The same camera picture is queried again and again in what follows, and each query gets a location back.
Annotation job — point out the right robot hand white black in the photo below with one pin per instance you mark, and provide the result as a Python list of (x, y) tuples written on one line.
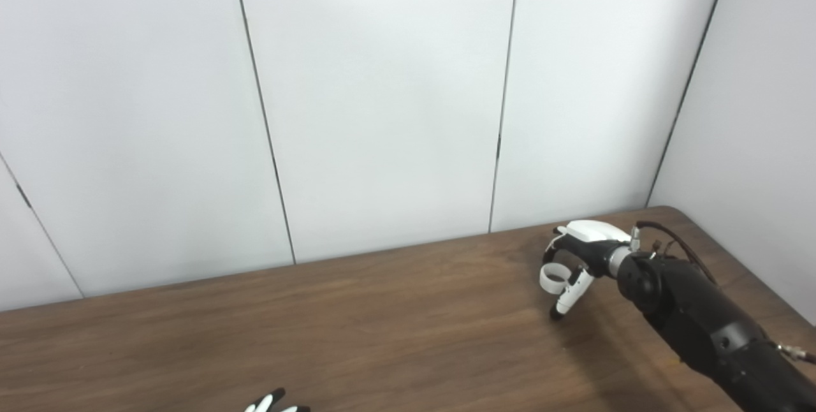
[(593, 236)]

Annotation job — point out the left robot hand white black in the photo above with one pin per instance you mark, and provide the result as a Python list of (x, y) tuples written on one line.
[(271, 404)]

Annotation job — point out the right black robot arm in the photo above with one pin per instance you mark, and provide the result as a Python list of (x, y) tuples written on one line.
[(695, 316)]

